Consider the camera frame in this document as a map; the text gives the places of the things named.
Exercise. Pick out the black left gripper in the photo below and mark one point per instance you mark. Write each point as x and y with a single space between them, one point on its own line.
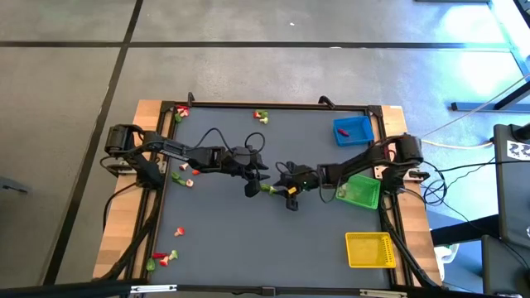
251 191

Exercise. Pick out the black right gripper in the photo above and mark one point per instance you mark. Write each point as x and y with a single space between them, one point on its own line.
292 205

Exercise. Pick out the green white toy vegetable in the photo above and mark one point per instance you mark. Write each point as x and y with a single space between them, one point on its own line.
174 254
268 189

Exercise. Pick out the pale green toy vegetable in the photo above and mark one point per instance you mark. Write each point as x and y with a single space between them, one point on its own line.
343 191

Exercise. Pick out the small green toy vegetable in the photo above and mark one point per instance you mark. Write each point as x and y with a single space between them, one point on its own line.
263 120

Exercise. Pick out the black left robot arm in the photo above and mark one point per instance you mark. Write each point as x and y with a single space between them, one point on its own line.
174 150

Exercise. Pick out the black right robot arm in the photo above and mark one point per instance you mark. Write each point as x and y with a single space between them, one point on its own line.
364 159

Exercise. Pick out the yellow tag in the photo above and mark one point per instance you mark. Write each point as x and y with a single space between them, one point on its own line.
292 190

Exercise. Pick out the grey table mat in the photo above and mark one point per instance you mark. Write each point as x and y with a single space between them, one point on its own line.
248 240

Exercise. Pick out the green plastic basket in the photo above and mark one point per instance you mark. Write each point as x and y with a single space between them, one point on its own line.
364 192

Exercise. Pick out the black table clamp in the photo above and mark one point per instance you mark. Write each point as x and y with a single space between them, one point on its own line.
191 99
327 100

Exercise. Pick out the blue plastic basket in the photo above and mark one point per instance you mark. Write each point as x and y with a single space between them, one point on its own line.
360 124

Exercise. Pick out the yellow plastic basket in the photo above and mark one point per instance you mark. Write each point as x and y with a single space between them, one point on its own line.
368 250

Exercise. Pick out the silver aluminium extrusion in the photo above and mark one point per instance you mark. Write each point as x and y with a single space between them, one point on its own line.
383 294
153 288

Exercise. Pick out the white bag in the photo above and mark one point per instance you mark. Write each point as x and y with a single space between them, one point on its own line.
445 252

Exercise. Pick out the metal stand foot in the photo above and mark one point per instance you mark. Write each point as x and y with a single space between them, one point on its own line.
476 107

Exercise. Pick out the black equipment box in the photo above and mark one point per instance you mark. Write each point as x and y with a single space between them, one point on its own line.
505 269

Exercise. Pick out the grey flat floor object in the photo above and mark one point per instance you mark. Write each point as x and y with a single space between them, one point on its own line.
10 184

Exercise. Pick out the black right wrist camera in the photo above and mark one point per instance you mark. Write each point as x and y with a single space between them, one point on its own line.
306 182

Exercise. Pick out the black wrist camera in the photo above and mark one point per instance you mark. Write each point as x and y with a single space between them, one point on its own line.
242 159
306 182

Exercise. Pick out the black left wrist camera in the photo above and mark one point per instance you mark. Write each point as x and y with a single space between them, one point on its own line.
242 159

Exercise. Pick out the black aluminium table frame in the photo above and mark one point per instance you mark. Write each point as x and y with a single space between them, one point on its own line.
269 105

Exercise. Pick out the black frame crossbar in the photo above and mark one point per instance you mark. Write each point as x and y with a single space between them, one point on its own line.
62 289

